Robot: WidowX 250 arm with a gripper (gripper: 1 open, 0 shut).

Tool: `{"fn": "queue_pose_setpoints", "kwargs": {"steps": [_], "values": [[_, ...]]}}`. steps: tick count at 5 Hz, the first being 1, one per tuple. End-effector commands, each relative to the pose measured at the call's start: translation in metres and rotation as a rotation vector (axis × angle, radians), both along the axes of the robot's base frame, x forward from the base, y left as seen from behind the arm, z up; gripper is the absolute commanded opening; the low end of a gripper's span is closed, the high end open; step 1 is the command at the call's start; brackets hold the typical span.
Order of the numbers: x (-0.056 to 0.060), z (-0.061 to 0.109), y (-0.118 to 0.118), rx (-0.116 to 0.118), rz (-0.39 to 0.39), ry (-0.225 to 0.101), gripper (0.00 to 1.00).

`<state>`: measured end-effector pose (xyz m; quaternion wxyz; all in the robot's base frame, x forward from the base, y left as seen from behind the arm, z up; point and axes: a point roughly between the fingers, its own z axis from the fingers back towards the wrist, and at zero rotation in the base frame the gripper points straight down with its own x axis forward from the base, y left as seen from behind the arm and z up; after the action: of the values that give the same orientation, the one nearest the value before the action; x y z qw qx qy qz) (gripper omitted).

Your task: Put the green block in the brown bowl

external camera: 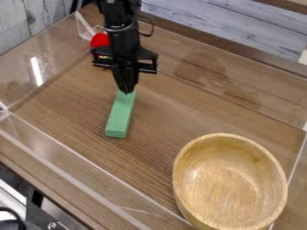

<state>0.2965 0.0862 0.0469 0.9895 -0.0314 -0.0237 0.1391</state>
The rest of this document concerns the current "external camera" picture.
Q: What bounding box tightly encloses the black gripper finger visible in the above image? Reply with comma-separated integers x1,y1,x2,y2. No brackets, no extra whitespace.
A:
112,67,128,93
126,67,139,93

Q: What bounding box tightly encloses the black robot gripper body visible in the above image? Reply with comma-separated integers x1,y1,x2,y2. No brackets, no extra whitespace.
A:
91,26,159,74

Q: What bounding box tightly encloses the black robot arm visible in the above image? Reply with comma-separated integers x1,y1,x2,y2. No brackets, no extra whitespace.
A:
91,0,159,94

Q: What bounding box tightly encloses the green rectangular block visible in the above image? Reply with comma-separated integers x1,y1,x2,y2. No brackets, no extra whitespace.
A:
104,91,136,138

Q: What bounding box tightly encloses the brown wooden bowl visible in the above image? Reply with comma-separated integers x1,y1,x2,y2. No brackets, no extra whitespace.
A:
172,133,289,230

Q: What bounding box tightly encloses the red toy strawberry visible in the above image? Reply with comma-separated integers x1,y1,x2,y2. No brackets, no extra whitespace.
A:
90,32,110,48

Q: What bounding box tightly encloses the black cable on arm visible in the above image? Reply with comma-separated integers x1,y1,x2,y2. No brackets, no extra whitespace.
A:
136,14,156,38

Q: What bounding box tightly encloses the clear acrylic tray enclosure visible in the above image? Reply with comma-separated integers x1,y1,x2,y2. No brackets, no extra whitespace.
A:
0,11,307,230

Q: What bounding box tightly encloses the black metal table frame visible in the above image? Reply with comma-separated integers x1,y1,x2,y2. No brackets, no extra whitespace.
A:
26,189,70,230

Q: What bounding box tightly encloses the black cable lower left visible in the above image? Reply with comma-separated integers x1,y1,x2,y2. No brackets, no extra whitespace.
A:
0,206,28,230

